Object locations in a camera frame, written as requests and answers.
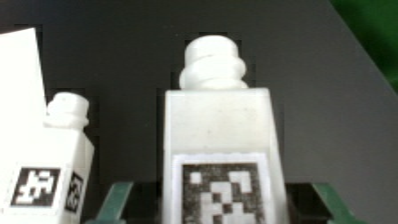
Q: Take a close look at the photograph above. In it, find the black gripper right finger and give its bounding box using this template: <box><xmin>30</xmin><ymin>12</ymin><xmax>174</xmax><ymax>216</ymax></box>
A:
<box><xmin>312</xmin><ymin>183</ymin><xmax>368</xmax><ymax>224</ymax></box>

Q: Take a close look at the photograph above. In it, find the white leg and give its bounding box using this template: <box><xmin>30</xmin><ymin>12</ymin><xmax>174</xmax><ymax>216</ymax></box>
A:
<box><xmin>161</xmin><ymin>35</ymin><xmax>289</xmax><ymax>224</ymax></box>
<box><xmin>0</xmin><ymin>28</ymin><xmax>94</xmax><ymax>224</ymax></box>

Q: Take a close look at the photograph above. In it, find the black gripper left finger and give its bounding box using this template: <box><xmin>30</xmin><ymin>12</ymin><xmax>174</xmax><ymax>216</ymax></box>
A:
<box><xmin>85</xmin><ymin>182</ymin><xmax>133</xmax><ymax>224</ymax></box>

